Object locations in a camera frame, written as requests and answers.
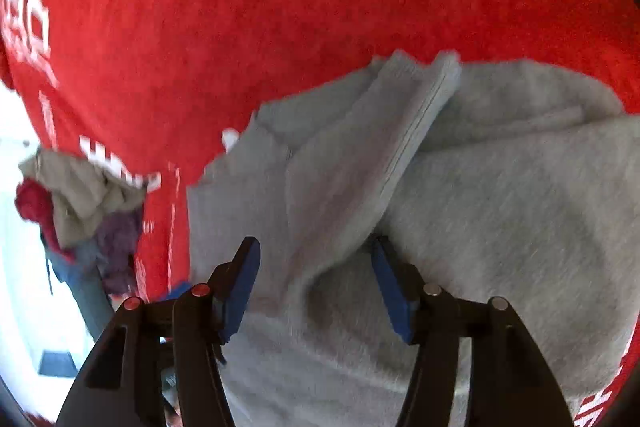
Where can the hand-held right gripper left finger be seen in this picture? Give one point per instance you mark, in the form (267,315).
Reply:
(244,279)

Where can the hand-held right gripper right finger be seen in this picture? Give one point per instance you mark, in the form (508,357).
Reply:
(392,292)

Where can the grey small garment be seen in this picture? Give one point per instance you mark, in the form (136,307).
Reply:
(350,157)

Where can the pile of mixed clothes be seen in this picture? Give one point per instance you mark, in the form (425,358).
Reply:
(75,197)

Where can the purple cloth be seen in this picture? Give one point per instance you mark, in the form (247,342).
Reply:
(117,247)

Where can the blue cloth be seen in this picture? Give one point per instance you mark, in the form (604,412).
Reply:
(82,279)

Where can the dark floor mat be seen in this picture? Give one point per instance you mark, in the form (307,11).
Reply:
(57,363)

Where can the dark red cloth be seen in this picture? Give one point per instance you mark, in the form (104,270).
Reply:
(32,207)

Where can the red printed blanket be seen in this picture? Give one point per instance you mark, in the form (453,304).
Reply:
(200,7)

